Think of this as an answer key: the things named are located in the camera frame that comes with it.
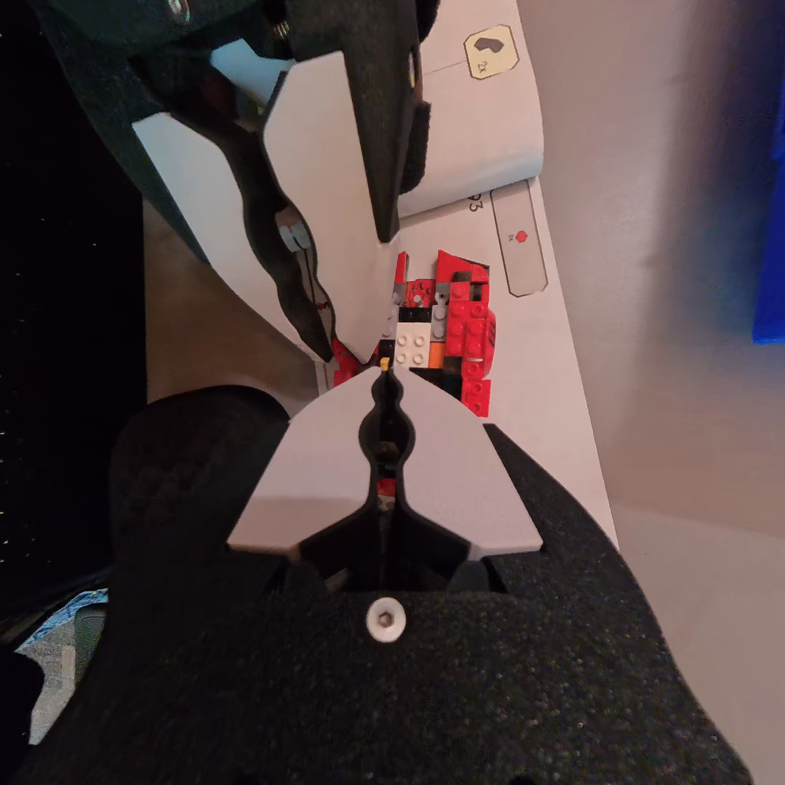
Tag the blue plastic bin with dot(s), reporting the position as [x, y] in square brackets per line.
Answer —
[769, 276]

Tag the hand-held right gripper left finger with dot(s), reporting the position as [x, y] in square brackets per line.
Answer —
[306, 484]

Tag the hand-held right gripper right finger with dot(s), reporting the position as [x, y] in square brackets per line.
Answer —
[466, 484]

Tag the white instruction booklet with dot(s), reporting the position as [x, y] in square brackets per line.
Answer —
[552, 398]

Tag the red toy brick car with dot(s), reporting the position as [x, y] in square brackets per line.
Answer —
[472, 343]

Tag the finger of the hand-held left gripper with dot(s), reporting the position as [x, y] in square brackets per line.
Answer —
[331, 153]
[196, 196]

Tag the blue patterned cloth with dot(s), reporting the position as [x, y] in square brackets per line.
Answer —
[55, 662]

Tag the black dimpled wrist rest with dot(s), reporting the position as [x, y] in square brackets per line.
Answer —
[184, 441]

